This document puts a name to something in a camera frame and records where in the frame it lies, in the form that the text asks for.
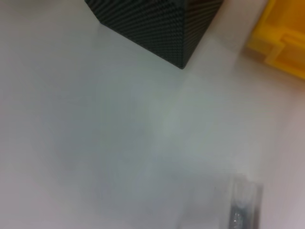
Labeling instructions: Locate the grey pen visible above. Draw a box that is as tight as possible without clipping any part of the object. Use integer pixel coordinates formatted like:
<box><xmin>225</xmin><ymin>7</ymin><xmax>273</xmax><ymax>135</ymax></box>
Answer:
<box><xmin>228</xmin><ymin>176</ymin><xmax>264</xmax><ymax>229</ymax></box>

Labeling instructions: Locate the black mesh pen holder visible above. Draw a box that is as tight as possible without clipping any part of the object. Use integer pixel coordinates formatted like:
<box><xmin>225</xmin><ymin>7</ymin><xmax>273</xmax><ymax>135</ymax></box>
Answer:
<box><xmin>84</xmin><ymin>0</ymin><xmax>224</xmax><ymax>70</ymax></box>

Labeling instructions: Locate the yellow plastic bin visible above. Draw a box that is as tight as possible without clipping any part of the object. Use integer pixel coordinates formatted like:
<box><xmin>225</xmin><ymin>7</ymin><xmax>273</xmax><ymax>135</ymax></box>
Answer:
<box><xmin>245</xmin><ymin>0</ymin><xmax>305</xmax><ymax>81</ymax></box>

